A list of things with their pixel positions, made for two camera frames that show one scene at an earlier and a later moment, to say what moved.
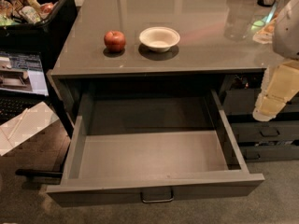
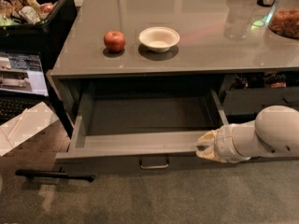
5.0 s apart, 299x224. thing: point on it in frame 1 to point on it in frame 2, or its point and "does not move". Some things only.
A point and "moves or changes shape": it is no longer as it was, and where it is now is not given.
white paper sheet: (24, 125) does not move
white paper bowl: (159, 38) does not move
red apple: (115, 41) does not move
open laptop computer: (22, 83) does not move
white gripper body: (287, 32) to (223, 143)
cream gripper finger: (268, 107) to (207, 139)
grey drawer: (244, 101) does not move
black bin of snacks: (36, 20) does not move
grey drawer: (152, 147) moves or changes shape
